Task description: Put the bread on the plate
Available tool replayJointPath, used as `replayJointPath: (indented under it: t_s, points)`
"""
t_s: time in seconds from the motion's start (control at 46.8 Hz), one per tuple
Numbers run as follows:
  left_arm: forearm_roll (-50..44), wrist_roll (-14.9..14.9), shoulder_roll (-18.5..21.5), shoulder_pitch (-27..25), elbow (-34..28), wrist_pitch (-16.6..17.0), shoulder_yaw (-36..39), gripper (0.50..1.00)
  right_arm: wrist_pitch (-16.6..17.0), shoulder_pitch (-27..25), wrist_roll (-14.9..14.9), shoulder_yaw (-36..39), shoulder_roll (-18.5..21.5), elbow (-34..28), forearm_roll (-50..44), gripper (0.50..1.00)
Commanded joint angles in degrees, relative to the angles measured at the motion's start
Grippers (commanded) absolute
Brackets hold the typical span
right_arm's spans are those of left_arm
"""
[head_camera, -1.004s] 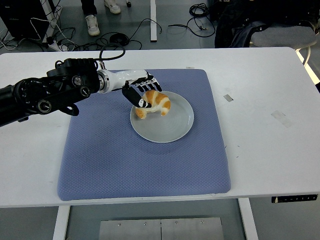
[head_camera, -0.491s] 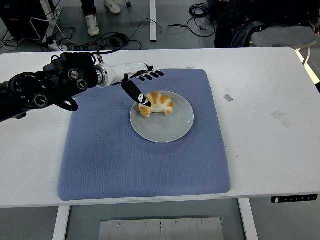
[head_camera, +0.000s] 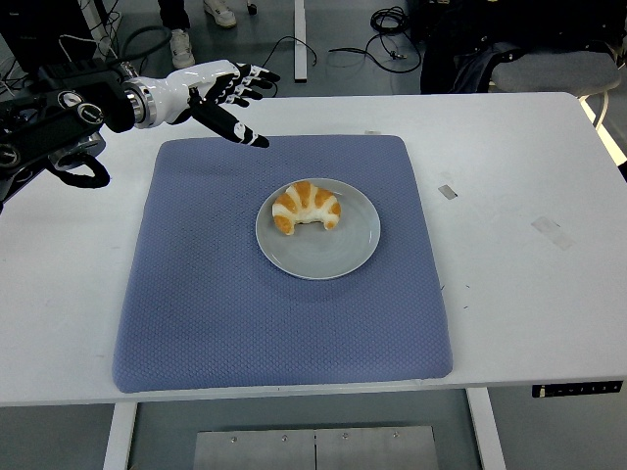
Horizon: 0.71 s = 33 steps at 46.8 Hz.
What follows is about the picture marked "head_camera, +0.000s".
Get orange and white croissant bread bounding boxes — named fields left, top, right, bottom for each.
left=271, top=179, right=343, bottom=236

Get grey metal plate with screws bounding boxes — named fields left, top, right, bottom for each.
left=193, top=425, right=439, bottom=470

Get round pale grey plate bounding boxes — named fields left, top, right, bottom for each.
left=255, top=177, right=382, bottom=281

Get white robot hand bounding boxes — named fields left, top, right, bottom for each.
left=146, top=59, right=281, bottom=149

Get white desk leg post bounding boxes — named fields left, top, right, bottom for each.
left=292, top=0, right=310, bottom=82

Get white table leg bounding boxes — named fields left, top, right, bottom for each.
left=101, top=401, right=139, bottom=470
left=465, top=387, right=508, bottom=470

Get thin long black cable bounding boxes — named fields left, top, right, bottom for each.
left=262, top=34, right=318, bottom=74

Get looped black floor cable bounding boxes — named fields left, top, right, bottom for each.
left=327, top=4, right=423, bottom=73

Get clear tape strip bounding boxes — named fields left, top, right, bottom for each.
left=530, top=215, right=574, bottom=251

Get dark jacket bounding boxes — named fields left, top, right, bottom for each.
left=419, top=28, right=525, bottom=95

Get black table control panel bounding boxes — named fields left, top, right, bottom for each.
left=532, top=379, right=623, bottom=399

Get grey cushioned office chair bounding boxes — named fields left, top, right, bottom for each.
left=489, top=41, right=626, bottom=131

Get black computer case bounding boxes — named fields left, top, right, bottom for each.
left=0, top=0, right=107, bottom=74

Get person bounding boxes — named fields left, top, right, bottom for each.
left=157, top=0, right=239, bottom=70

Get blue quilted mat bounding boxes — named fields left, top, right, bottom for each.
left=111, top=134, right=453, bottom=396

